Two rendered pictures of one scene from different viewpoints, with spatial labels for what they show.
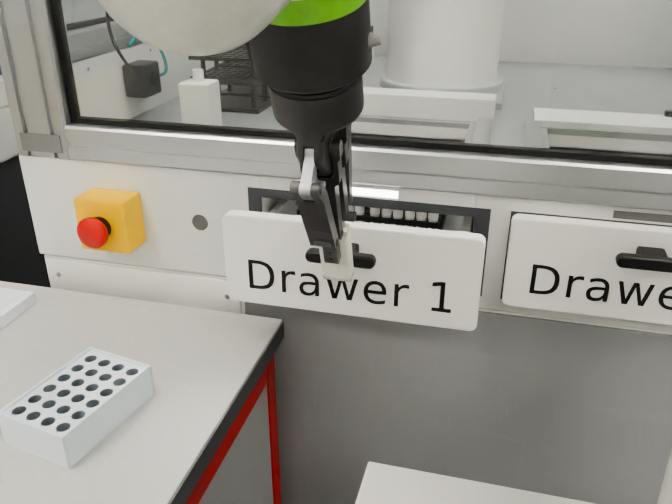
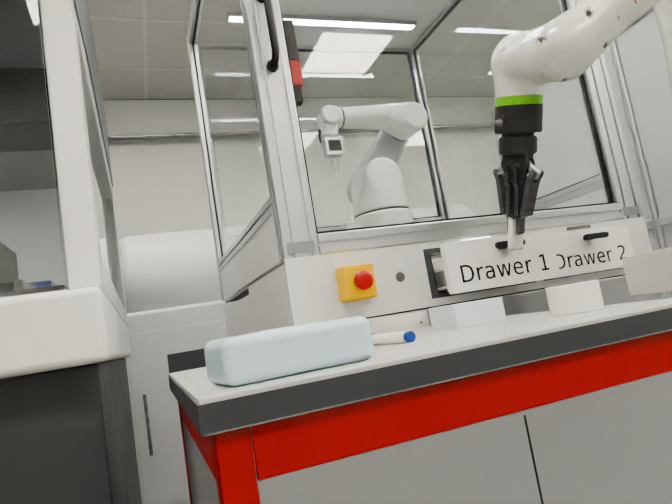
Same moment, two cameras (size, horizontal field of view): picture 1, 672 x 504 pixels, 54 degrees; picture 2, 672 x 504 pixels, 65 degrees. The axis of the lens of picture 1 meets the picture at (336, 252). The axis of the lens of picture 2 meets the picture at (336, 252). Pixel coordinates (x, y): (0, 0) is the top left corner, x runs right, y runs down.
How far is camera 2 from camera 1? 1.04 m
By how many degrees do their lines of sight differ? 48
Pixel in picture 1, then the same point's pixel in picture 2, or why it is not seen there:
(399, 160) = (487, 220)
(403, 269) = (526, 252)
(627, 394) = not seen: hidden behind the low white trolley
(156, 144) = (373, 234)
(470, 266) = (549, 243)
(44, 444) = (489, 309)
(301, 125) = (529, 148)
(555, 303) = (567, 271)
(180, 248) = (390, 297)
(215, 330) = not seen: hidden behind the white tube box
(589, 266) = (571, 250)
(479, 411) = not seen: hidden behind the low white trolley
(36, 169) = (296, 266)
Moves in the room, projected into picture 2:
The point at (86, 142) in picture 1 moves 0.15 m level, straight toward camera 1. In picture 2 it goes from (329, 242) to (390, 226)
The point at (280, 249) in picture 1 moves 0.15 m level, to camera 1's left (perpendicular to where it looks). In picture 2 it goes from (473, 255) to (423, 260)
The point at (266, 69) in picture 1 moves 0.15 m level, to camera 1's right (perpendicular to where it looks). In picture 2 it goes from (522, 123) to (566, 129)
